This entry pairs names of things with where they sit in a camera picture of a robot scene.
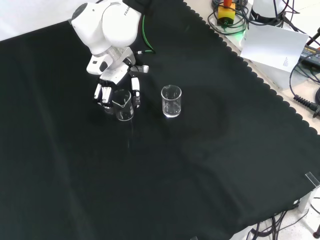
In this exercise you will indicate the white paper sheet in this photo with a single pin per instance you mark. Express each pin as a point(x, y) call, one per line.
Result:
point(272, 45)

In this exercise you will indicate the black power adapter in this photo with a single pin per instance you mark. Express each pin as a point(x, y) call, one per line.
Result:
point(311, 55)

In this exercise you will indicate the yellow emergency stop button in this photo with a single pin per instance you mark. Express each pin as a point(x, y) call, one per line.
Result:
point(226, 15)

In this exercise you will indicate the black tripod leg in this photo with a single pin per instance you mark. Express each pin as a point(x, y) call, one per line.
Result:
point(313, 37)

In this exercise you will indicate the clear plastic bracket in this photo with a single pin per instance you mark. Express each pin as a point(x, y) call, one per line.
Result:
point(312, 178)

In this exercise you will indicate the small clear glass beaker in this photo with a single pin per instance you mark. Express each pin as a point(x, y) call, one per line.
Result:
point(125, 110)

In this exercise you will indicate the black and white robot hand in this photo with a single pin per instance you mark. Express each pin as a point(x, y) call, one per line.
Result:
point(113, 75)

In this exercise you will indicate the clear glass beaker with water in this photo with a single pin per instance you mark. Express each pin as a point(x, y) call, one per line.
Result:
point(171, 105)

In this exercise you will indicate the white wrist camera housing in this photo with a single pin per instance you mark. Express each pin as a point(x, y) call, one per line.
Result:
point(96, 65)

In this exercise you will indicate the grey metal table leg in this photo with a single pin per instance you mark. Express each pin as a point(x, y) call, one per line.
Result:
point(308, 200)

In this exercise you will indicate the black bench cloth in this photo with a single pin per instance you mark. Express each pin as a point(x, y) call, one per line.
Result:
point(175, 175)

